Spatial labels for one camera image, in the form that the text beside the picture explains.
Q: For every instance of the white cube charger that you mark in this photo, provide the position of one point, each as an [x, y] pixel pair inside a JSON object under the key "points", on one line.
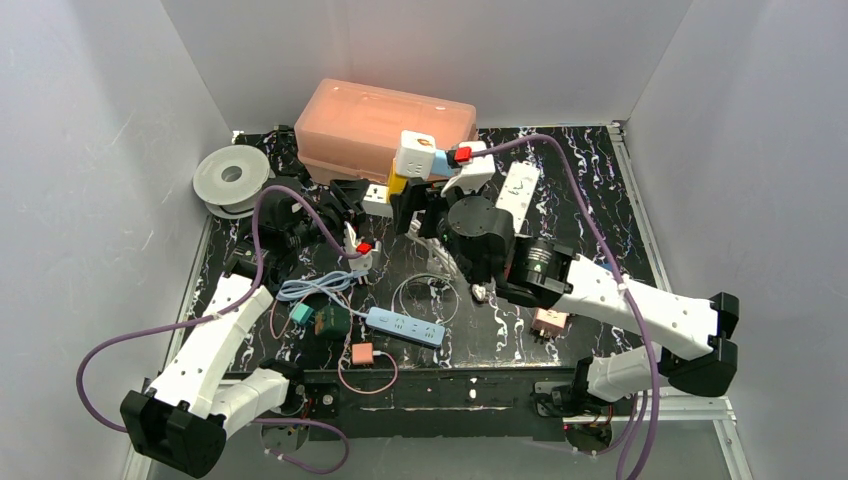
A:
{"points": [[415, 155]]}

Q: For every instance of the pink translucent plastic storage box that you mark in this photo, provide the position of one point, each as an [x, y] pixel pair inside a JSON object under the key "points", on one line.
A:
{"points": [[351, 131]]}

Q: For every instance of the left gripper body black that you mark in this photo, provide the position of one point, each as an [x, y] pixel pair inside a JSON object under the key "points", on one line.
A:
{"points": [[338, 211]]}

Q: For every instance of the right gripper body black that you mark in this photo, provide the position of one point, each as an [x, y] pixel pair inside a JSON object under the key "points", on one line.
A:
{"points": [[419, 213]]}

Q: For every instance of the small pink usb charger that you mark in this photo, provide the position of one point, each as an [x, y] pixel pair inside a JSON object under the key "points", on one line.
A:
{"points": [[362, 354]]}

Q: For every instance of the teal plug adapter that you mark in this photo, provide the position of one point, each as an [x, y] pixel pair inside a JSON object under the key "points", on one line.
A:
{"points": [[302, 314]]}

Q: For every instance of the light blue power strip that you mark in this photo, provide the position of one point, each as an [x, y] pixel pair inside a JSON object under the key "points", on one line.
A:
{"points": [[405, 327]]}

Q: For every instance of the dark green cube charger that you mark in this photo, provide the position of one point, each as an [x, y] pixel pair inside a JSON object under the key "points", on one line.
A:
{"points": [[332, 322]]}

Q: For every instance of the aluminium frame rail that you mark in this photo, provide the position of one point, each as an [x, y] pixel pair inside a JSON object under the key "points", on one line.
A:
{"points": [[514, 399]]}

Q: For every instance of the pink plug adapter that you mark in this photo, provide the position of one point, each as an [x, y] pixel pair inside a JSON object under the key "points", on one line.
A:
{"points": [[548, 324]]}

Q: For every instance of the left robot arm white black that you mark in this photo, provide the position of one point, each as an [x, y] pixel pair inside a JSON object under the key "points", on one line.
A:
{"points": [[242, 295]]}

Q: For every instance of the small light blue charger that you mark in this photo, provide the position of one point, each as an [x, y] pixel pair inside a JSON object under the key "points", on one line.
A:
{"points": [[441, 167]]}

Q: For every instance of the white usb charging hub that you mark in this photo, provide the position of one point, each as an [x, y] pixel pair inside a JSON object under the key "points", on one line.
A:
{"points": [[376, 201]]}

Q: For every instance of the yellow cube socket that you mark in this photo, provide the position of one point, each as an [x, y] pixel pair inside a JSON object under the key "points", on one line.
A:
{"points": [[395, 182]]}

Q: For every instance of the grey filament spool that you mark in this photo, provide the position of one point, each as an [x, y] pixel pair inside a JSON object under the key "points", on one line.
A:
{"points": [[230, 179]]}

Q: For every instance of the white long power strip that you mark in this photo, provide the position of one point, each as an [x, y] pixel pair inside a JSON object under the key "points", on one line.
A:
{"points": [[516, 193]]}

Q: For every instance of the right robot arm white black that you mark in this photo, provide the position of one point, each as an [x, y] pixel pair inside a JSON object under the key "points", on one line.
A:
{"points": [[687, 341]]}

